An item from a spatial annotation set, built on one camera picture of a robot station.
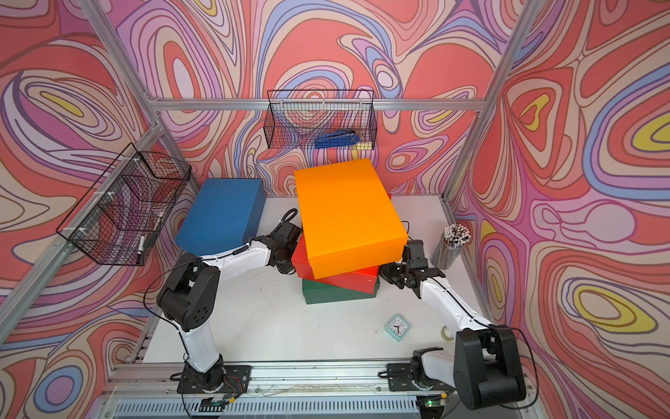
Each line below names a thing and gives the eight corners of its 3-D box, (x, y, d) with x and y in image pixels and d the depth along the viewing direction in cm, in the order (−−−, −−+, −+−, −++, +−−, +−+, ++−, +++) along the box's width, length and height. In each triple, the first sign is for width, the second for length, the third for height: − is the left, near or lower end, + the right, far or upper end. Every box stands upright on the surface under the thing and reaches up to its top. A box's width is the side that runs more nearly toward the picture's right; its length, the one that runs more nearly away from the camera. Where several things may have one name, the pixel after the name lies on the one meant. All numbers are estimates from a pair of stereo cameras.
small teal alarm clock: (383, 329, 84) (384, 327, 82) (395, 315, 87) (396, 312, 85) (398, 343, 81) (399, 341, 79) (410, 328, 84) (412, 326, 82)
